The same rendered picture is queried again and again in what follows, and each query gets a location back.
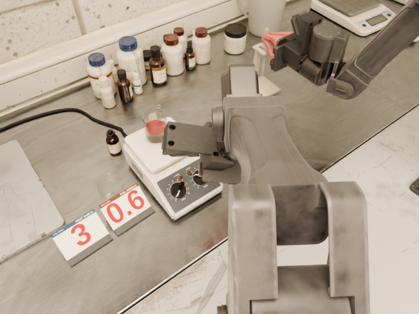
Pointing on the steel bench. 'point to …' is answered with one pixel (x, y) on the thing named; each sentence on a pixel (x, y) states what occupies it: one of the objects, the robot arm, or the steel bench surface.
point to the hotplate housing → (150, 182)
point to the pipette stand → (269, 89)
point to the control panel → (195, 192)
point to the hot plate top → (149, 151)
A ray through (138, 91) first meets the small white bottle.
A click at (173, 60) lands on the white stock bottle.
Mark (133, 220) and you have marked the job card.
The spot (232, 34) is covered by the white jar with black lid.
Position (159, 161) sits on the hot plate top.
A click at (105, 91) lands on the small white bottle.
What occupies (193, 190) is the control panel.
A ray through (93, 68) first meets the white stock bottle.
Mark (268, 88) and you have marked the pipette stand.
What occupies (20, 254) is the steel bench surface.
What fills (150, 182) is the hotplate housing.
